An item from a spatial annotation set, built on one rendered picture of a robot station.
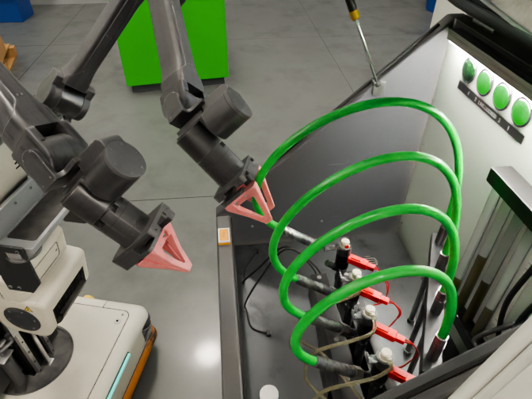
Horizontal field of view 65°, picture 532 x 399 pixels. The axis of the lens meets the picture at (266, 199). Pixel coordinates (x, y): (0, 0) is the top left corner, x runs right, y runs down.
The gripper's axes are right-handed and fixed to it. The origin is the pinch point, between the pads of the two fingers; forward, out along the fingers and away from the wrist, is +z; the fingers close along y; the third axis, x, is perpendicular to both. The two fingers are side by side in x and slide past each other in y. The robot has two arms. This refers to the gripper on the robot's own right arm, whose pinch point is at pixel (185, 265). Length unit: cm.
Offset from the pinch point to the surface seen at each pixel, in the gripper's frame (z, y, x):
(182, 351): 62, -110, 55
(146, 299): 43, -128, 81
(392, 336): 33.1, 14.1, 0.6
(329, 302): 12.0, 18.7, -7.8
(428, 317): 37.2, 19.0, 4.6
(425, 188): 45, 21, 48
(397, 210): 12.6, 29.6, 2.4
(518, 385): 21.9, 34.1, -18.6
